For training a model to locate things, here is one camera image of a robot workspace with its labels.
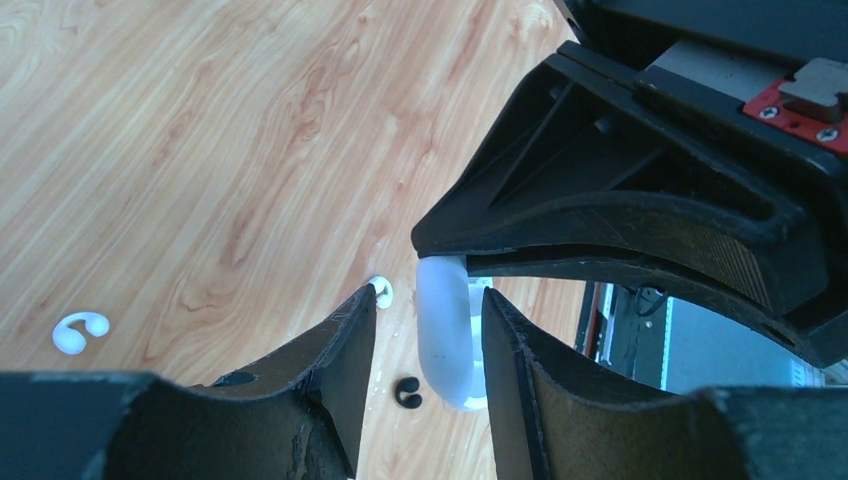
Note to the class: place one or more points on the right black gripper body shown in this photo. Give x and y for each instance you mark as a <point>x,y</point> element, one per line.
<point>785,33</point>

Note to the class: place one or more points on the white earbud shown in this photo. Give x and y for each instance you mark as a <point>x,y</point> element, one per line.
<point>71,333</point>
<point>384,293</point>

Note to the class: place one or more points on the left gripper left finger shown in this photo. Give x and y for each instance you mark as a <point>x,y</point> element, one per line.
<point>296,413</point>

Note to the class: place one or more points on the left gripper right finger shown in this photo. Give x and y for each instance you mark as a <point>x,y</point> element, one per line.
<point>556,414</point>

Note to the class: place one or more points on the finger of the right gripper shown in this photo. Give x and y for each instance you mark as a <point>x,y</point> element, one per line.
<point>644,178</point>

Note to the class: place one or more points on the white earbud charging case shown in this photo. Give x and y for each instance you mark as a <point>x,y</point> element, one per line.
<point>449,331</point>

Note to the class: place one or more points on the black earbud left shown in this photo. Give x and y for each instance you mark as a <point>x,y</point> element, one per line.
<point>406,392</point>

